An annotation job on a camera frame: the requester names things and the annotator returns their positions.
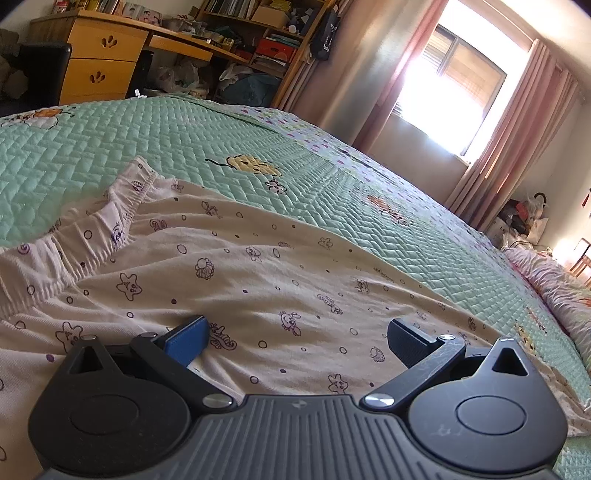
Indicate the window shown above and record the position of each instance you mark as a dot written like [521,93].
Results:
[461,92]

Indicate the dark hanging bag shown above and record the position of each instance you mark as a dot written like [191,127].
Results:
[324,37]

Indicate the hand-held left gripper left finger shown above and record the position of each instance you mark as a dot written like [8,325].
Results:
[187,339]

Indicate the wooden bookshelf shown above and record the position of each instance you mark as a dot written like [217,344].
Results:
[277,37]

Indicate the wooden desk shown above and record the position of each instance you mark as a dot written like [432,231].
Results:
[106,55]

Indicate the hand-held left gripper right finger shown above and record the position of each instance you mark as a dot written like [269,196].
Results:
[406,341]

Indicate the teal plastic bag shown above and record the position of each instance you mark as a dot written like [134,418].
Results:
[251,90]

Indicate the green quilted bee bedspread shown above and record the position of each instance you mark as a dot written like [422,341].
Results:
[161,134]

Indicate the floral pillow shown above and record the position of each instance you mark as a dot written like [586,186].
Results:
[558,295]

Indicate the black chair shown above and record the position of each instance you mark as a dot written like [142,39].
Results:
[41,74]

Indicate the cream printed pants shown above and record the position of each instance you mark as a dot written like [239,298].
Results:
[277,277]

